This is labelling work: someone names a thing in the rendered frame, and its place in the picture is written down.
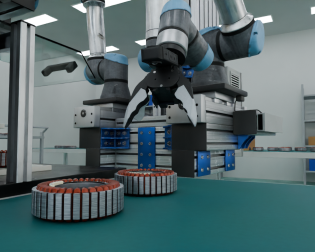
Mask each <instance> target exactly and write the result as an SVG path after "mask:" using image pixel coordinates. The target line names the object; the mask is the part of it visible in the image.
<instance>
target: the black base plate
mask: <svg viewBox="0 0 315 252"><path fill-rule="evenodd" d="M32 164H33V165H51V170H45V171H36V172H32V173H31V181H23V182H19V183H14V182H7V175H0V198H6V197H12V196H17V195H23V194H28V193H32V188H33V187H35V186H37V185H38V184H40V183H43V182H47V181H52V180H55V181H56V180H62V179H66V180H67V179H72V180H73V179H75V178H77V179H78V181H79V179H80V178H83V179H84V180H85V179H86V178H89V179H91V178H95V179H97V178H100V179H112V178H115V173H117V172H118V171H120V170H126V169H127V168H126V167H107V166H87V165H66V164H46V163H32Z"/></svg>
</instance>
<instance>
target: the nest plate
mask: <svg viewBox="0 0 315 252"><path fill-rule="evenodd" d="M50 170H52V166H51V165H42V164H32V172H40V171H50ZM2 175H7V167H6V166H5V167H0V176H2Z"/></svg>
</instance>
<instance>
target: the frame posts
mask: <svg viewBox="0 0 315 252"><path fill-rule="evenodd" d="M10 24H11V27H10V62H9V96H8V131H7V166H6V182H13V183H22V182H29V181H32V152H33V110H34V68H35V27H36V25H34V24H31V23H29V22H27V21H24V20H22V19H21V20H17V21H14V22H11V23H10Z"/></svg>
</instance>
